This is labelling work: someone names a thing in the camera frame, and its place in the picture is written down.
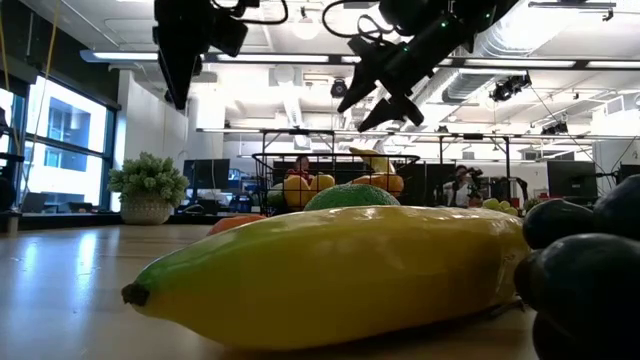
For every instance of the long ceiling light strip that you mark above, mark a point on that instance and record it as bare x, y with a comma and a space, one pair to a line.
125, 56

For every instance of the large window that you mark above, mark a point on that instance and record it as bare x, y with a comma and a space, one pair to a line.
70, 125

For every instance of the large yellow banana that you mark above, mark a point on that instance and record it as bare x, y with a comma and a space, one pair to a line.
325, 275

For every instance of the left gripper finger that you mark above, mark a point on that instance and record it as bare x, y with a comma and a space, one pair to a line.
179, 80

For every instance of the green grape bunch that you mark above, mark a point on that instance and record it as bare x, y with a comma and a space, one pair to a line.
499, 206

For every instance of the person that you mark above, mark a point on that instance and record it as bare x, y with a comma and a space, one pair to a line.
460, 190
301, 165

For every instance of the small orange tangerine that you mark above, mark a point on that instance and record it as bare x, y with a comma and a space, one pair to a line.
235, 222

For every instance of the black grape bunch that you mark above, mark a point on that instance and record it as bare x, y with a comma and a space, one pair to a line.
585, 280

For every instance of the black metal rig frame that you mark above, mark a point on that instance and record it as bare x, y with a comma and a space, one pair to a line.
300, 132

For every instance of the yellow lemon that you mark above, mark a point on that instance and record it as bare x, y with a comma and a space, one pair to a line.
322, 182

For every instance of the black track light cluster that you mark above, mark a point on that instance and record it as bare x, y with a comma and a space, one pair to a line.
510, 87
555, 128

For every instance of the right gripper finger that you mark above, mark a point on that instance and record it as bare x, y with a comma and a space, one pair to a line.
361, 87
395, 110

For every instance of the black computer monitor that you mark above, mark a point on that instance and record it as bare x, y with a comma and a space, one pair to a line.
206, 174
629, 172
571, 180

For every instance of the small yellow banana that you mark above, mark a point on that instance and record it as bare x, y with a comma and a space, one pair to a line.
375, 161

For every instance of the silver ventilation duct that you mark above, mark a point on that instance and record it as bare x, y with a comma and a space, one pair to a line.
470, 87

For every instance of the green lime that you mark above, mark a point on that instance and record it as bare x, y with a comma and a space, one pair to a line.
350, 197

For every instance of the green potted plant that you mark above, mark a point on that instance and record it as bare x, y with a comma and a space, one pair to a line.
147, 185

